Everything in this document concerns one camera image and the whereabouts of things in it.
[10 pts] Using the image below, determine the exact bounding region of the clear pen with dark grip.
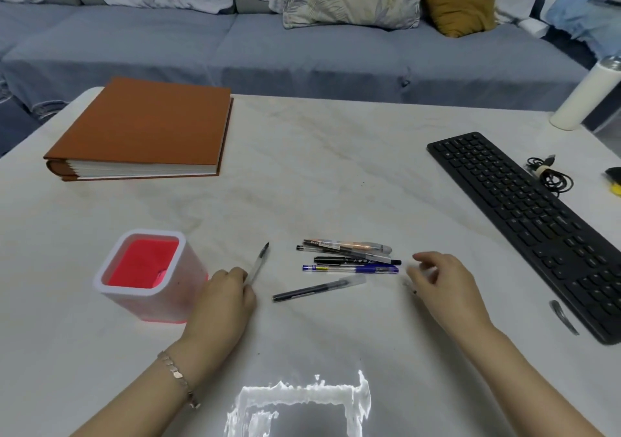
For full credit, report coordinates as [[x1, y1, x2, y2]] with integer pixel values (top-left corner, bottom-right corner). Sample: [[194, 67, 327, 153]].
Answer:
[[303, 239, 393, 254]]

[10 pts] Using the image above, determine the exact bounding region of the person's left hand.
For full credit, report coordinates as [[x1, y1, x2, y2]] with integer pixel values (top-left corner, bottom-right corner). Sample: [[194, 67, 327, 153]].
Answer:
[[177, 267, 257, 372]]

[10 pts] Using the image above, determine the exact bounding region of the rose gold bracelet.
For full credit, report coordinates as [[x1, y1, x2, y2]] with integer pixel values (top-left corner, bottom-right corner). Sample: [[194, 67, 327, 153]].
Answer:
[[157, 351, 202, 410]]

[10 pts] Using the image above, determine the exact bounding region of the black marker pen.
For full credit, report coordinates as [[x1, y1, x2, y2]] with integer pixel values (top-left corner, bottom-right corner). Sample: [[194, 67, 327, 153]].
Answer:
[[314, 255, 403, 267]]

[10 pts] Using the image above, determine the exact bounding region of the person's right hand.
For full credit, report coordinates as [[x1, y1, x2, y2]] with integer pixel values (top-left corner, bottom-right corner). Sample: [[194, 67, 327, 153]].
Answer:
[[406, 251, 496, 344]]

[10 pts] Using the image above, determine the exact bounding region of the mustard yellow cushion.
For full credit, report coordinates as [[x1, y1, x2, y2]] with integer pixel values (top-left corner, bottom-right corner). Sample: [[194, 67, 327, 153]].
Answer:
[[419, 0, 499, 39]]

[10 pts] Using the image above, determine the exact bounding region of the coiled black cable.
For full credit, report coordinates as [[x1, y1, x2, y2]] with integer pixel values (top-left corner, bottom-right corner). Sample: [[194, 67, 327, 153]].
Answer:
[[526, 154, 574, 196]]

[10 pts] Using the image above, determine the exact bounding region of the blue gel pen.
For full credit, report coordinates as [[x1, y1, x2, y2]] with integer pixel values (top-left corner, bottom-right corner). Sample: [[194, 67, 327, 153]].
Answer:
[[302, 264, 400, 274]]

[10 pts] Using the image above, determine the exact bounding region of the black keyboard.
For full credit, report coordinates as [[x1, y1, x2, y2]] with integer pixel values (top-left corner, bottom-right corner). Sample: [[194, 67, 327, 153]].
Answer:
[[426, 132, 621, 346]]

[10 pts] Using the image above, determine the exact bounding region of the person's left forearm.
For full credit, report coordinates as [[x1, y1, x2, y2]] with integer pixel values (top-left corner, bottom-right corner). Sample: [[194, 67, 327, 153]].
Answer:
[[70, 342, 219, 437]]

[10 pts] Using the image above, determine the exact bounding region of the grey clear gel pen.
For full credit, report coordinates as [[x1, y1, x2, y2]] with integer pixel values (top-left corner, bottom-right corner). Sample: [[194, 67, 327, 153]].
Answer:
[[296, 245, 392, 264]]

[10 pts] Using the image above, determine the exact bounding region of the orange hardcover album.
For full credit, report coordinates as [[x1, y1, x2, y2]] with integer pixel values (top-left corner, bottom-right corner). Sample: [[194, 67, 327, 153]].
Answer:
[[43, 76, 234, 182]]

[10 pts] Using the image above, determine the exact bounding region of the person's right forearm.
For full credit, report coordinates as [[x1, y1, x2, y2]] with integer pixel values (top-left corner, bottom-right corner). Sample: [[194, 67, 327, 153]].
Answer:
[[458, 325, 607, 437]]

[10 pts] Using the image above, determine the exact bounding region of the grey sofa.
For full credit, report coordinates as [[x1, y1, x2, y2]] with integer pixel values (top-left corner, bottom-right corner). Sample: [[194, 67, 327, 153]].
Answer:
[[0, 0, 621, 156]]

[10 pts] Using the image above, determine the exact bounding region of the red and white pen holder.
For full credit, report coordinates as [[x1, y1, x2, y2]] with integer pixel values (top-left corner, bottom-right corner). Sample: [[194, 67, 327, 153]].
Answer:
[[93, 229, 210, 325]]

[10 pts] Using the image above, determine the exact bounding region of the white bottle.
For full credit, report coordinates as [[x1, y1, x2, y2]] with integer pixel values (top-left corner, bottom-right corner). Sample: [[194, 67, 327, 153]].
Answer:
[[549, 56, 621, 131]]

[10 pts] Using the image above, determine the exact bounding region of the small white box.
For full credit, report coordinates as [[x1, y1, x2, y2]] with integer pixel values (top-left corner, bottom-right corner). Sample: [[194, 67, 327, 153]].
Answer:
[[516, 18, 549, 39]]

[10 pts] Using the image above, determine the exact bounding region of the grey hair clip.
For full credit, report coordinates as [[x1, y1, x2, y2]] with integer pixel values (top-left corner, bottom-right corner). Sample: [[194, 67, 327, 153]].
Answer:
[[549, 299, 580, 336]]

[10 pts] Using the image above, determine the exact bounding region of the light blue clothing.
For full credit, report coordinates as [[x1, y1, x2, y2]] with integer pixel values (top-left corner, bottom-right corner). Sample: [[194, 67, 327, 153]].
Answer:
[[542, 0, 621, 50]]

